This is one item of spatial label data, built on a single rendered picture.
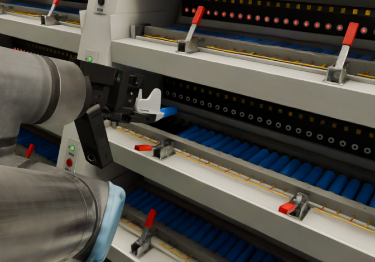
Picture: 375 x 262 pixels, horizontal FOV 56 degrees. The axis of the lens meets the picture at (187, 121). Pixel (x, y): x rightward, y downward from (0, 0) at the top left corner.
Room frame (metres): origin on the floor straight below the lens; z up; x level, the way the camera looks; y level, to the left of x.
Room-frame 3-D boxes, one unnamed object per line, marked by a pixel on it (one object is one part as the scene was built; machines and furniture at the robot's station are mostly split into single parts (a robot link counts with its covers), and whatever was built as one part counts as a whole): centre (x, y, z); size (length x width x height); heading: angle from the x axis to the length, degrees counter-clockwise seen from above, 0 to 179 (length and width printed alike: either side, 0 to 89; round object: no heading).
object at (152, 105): (0.62, 0.07, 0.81); 0.09 x 0.03 x 0.06; 143
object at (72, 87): (0.48, 0.19, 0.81); 0.10 x 0.05 x 0.09; 57
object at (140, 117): (0.58, 0.09, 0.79); 0.09 x 0.05 x 0.02; 143
